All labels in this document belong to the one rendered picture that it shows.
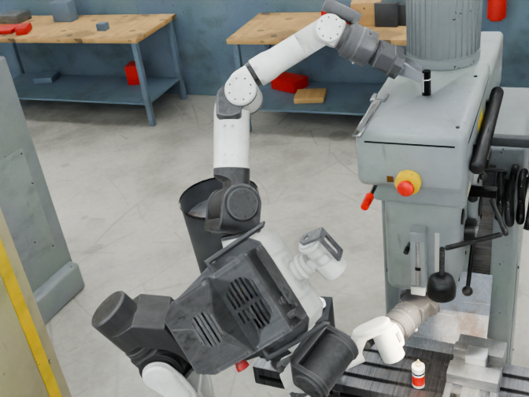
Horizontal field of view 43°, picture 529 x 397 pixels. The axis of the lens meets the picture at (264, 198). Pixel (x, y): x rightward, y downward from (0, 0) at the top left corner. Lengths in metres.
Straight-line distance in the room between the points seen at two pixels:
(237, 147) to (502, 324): 1.36
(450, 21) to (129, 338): 1.14
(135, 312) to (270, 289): 0.40
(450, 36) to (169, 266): 3.07
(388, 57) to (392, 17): 3.97
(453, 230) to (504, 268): 0.65
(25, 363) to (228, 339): 1.78
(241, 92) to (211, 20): 5.22
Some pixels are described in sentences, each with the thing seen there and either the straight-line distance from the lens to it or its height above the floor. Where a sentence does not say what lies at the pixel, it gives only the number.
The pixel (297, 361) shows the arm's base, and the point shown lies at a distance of 1.62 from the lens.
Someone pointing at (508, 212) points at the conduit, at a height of 1.44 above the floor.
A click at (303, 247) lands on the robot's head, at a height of 1.66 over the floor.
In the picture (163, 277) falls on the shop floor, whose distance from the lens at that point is 4.47.
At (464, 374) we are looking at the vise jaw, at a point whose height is 1.01.
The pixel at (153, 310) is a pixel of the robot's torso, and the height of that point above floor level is 1.51.
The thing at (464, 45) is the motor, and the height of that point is 1.95.
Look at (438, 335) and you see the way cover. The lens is 2.53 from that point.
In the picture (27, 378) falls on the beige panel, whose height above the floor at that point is 0.53.
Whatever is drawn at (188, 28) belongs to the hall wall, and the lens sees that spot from 6.99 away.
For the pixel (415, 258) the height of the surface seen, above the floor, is 1.46.
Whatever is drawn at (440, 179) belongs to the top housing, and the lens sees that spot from 1.62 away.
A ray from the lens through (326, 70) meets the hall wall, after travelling 6.55.
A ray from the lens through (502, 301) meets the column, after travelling 2.56.
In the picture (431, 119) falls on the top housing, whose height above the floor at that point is 1.89.
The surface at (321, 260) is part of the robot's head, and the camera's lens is 1.61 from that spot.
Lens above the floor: 2.58
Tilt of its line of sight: 30 degrees down
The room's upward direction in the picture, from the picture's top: 8 degrees counter-clockwise
